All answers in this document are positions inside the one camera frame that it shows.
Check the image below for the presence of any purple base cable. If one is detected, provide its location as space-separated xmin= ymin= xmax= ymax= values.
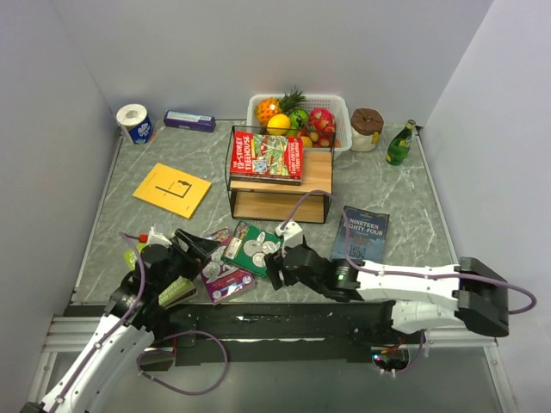
xmin=136 ymin=330 xmax=230 ymax=396

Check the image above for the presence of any white jar brown lid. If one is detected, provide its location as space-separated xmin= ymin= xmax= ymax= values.
xmin=350 ymin=108 xmax=384 ymax=152

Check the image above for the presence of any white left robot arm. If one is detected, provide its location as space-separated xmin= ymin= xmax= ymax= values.
xmin=22 ymin=229 xmax=219 ymax=412

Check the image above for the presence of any yellow toy lemon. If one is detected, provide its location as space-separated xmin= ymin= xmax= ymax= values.
xmin=301 ymin=136 xmax=313 ymax=148

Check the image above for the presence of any white plastic fruit basket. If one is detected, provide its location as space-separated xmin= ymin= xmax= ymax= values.
xmin=246 ymin=93 xmax=352 ymax=159

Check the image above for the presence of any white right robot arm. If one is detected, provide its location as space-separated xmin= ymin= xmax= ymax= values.
xmin=264 ymin=244 xmax=509 ymax=343

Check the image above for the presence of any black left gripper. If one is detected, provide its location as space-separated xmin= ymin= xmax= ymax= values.
xmin=154 ymin=228 xmax=220 ymax=293

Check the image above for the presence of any yellow thin book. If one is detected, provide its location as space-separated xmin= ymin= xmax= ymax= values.
xmin=133 ymin=163 xmax=212 ymax=219

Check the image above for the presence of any green toy apple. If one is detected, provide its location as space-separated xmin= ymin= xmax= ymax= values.
xmin=288 ymin=108 xmax=310 ymax=129

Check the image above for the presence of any Little Women floral book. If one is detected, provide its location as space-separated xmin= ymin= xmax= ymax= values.
xmin=230 ymin=176 xmax=301 ymax=186

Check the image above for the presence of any green glass bottle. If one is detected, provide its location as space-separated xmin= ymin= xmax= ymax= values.
xmin=386 ymin=120 xmax=417 ymax=166

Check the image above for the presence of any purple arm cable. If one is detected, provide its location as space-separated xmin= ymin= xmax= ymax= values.
xmin=51 ymin=231 xmax=150 ymax=405
xmin=279 ymin=189 xmax=538 ymax=317

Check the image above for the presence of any yellow orange toy fruit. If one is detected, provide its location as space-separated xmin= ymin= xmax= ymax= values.
xmin=266 ymin=114 xmax=291 ymax=136

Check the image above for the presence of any purple back-cover Treehouse book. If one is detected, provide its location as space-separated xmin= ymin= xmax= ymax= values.
xmin=201 ymin=227 xmax=256 ymax=305

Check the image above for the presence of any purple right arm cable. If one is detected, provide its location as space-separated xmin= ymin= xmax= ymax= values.
xmin=279 ymin=189 xmax=538 ymax=317

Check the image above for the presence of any black wire wooden shelf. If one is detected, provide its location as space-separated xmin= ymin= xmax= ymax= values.
xmin=225 ymin=126 xmax=334 ymax=224

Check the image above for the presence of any purple rectangular box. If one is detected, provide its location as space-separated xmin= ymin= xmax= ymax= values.
xmin=163 ymin=110 xmax=216 ymax=133

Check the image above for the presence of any toilet paper roll blue wrap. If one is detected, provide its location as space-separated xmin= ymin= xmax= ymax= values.
xmin=115 ymin=104 xmax=153 ymax=145

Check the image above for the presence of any red 13-Storey Treehouse book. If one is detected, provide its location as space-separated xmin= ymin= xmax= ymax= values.
xmin=229 ymin=131 xmax=303 ymax=180

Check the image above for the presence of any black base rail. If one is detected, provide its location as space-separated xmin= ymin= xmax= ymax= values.
xmin=152 ymin=303 xmax=424 ymax=367

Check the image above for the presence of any green 65-Storey Treehouse book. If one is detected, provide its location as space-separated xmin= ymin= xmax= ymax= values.
xmin=123 ymin=250 xmax=197 ymax=308

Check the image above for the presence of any orange toy pineapple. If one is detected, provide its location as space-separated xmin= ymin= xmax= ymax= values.
xmin=255 ymin=87 xmax=306 ymax=126

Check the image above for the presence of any blue 1984 book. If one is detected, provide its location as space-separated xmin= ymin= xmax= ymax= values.
xmin=344 ymin=206 xmax=390 ymax=263

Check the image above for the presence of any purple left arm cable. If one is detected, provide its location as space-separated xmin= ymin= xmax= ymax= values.
xmin=51 ymin=231 xmax=150 ymax=405

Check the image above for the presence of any green back-cover Treehouse book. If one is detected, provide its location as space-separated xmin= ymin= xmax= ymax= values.
xmin=221 ymin=220 xmax=282 ymax=279

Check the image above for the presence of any pink toy dragon fruit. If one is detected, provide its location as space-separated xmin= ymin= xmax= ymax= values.
xmin=309 ymin=108 xmax=336 ymax=139

